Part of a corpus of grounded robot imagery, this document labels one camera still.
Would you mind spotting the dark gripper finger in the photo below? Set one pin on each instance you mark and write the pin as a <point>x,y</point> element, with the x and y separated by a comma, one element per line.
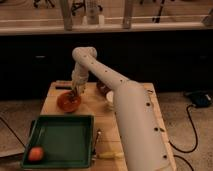
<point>72,93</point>
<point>78,92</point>

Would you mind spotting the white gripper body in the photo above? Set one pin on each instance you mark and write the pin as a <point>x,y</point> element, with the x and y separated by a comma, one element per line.
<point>79,78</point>

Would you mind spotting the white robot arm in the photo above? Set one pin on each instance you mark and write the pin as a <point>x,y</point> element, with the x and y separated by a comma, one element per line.
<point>141,136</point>

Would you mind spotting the dark red bowl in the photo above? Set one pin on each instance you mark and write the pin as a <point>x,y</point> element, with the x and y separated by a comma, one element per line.
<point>103,89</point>

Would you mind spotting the white cup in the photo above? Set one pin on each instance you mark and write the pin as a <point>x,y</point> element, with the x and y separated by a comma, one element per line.
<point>109,96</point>

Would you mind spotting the green plastic tray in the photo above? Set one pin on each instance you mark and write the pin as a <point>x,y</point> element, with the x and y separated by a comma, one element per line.
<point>67,142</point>

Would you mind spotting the wooden table leg left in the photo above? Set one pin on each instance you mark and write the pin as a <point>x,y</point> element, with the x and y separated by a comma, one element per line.
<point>66,14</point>

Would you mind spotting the wooden table leg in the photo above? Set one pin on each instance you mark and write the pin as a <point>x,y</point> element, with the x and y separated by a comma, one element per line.
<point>127,16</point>
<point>66,14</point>

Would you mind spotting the red apple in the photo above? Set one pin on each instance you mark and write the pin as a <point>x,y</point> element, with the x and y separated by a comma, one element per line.
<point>36,154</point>

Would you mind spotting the wooden table leg right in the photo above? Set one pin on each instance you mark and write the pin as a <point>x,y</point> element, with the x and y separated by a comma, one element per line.
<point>127,16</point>

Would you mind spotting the black device on floor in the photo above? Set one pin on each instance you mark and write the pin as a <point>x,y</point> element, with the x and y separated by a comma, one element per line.
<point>199,98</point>

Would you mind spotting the yellow handled knife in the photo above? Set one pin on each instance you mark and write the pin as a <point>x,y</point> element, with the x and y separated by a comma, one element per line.
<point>108,155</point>

